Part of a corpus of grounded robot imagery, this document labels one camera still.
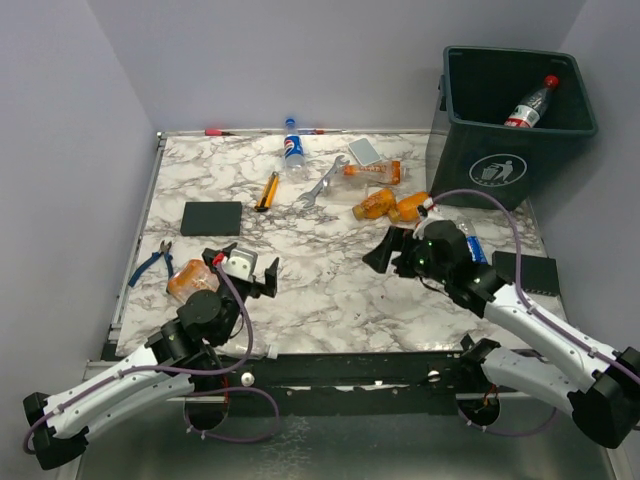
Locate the Pepsi bottle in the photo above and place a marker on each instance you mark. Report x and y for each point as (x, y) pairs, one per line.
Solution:
(295, 165)
(465, 228)

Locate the crushed orange label bottle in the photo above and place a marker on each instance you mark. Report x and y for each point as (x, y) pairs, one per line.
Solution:
(386, 173)

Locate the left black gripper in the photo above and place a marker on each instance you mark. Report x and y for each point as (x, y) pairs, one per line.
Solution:
(268, 288)

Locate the white power bank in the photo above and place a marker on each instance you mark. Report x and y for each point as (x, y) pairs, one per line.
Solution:
(363, 152)

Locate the large orange drink bottle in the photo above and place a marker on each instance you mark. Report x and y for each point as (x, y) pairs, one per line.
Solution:
(193, 277)

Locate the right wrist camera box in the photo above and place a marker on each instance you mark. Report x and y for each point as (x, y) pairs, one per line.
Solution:
(427, 215)

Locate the dark green plastic bin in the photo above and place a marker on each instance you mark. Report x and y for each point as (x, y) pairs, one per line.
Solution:
(482, 159)

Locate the clear crushed bottle front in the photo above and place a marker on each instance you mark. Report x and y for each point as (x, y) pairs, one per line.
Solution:
(259, 350)

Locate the plain orange juice bottle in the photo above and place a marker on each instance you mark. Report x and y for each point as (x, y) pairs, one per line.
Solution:
(406, 210)

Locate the red label water bottle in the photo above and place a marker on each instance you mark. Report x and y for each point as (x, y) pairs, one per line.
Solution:
(532, 107)

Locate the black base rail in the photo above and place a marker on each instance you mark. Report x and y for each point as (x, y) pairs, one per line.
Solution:
(366, 383)

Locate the black foam pad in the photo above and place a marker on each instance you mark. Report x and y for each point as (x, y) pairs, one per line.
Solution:
(211, 219)
(539, 275)

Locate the black foam pad right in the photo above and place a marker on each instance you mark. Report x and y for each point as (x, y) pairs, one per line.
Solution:
(539, 275)

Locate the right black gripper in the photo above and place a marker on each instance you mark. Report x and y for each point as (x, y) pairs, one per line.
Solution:
(380, 256)

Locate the silver wrench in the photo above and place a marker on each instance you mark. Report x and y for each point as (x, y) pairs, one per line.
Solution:
(308, 198)

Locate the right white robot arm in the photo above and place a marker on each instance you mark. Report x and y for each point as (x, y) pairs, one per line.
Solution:
(590, 381)

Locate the red marker pen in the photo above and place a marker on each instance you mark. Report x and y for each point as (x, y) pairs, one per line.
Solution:
(218, 133)

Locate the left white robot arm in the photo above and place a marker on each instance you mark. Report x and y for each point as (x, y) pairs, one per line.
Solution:
(210, 338)

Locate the yellow utility knife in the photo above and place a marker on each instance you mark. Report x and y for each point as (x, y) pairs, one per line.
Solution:
(268, 193)

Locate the black foam pad left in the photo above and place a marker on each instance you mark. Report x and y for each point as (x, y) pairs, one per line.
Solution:
(211, 219)

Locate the orange juice bottle patterned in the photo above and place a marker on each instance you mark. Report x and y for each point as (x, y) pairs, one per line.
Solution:
(375, 205)

